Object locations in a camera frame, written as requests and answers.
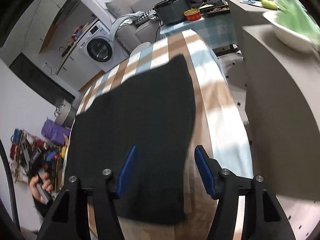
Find black braided cable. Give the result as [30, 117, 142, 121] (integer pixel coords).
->
[0, 139, 21, 233]

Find black knit sweater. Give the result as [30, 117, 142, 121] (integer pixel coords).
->
[65, 55, 196, 225]

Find person's left hand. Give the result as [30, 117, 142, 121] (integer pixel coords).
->
[29, 172, 53, 204]

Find woven laundry basket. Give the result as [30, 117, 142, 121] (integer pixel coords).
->
[54, 100, 76, 128]

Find teal checkered side table cloth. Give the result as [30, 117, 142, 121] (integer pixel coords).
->
[159, 13, 240, 56]

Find plaid checkered bed cover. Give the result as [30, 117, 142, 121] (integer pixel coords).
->
[76, 30, 253, 239]

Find white basin with green bag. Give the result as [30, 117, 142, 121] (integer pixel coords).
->
[261, 0, 319, 54]

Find white front-load washing machine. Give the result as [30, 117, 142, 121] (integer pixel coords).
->
[78, 20, 129, 72]

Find purple bag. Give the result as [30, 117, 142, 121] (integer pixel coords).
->
[41, 119, 71, 146]

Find red yellow bowl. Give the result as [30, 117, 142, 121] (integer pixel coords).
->
[183, 9, 201, 22]

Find grey sofa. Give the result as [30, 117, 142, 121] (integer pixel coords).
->
[106, 0, 162, 53]

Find grey cabinet counter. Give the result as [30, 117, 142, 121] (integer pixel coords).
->
[227, 0, 319, 200]

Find black food tray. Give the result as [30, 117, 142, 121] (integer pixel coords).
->
[200, 5, 230, 18]

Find kitchen counter cabinets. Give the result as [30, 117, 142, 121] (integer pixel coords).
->
[22, 17, 99, 95]

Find shoe rack with shoes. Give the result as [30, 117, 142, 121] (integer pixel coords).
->
[10, 128, 66, 193]

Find black electric cooker pot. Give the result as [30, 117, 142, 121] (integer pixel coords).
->
[153, 0, 190, 25]

